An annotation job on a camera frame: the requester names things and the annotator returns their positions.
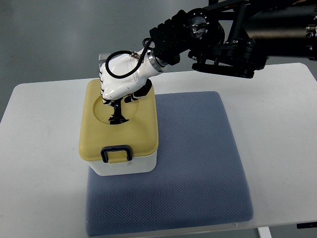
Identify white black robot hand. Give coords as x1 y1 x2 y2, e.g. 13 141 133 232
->
99 49 167 105

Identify yellow storage box lid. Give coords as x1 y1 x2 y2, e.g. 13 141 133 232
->
79 79 159 162

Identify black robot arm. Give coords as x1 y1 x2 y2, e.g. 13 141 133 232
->
150 0 317 78

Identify white storage box base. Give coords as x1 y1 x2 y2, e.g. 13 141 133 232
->
88 151 157 176

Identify upper metal floor plate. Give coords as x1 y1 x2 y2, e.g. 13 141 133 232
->
99 53 110 61

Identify blue grey cushion mat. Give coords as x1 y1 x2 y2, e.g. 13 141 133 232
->
86 91 253 237

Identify white table leg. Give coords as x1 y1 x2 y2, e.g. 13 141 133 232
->
257 227 272 238

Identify black table edge bracket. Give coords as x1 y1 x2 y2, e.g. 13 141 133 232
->
297 222 317 229

